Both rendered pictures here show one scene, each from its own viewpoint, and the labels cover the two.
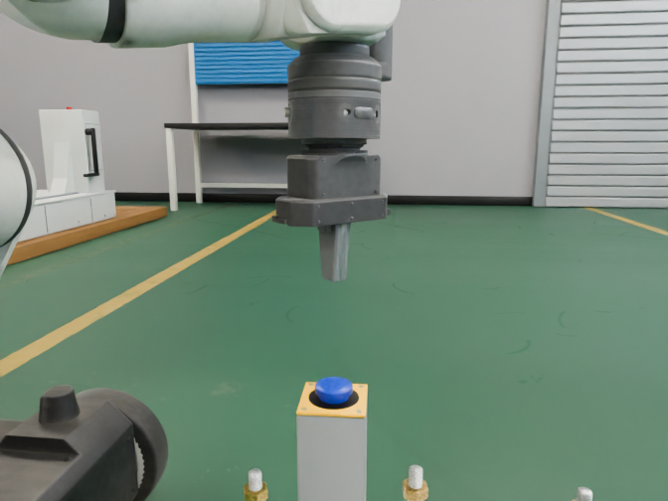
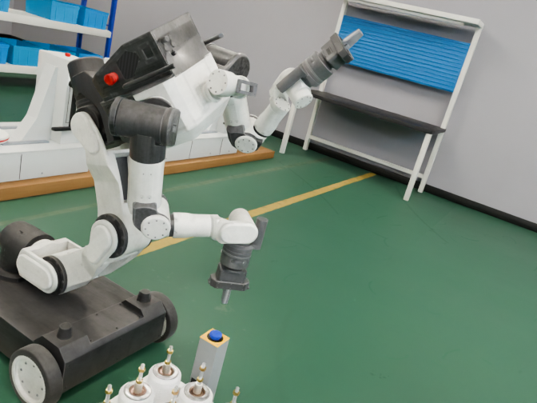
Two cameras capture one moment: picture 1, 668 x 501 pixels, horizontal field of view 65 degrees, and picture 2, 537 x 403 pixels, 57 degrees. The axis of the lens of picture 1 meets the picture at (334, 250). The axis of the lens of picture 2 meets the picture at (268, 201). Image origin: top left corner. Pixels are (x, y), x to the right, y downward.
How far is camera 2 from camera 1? 1.13 m
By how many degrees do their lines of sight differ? 20
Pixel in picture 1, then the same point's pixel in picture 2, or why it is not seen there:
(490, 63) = not seen: outside the picture
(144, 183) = not seen: hidden behind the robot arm
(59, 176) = not seen: hidden behind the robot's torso
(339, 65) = (232, 249)
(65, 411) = (145, 299)
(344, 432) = (210, 349)
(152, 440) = (171, 321)
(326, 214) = (220, 285)
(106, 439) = (154, 315)
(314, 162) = (220, 270)
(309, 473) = (198, 356)
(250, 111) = (367, 91)
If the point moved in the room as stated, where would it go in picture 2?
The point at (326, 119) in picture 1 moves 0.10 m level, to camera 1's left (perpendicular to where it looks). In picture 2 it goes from (226, 261) to (197, 249)
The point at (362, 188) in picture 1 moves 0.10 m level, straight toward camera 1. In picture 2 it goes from (236, 281) to (218, 291)
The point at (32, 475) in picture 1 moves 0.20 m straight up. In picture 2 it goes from (128, 317) to (137, 268)
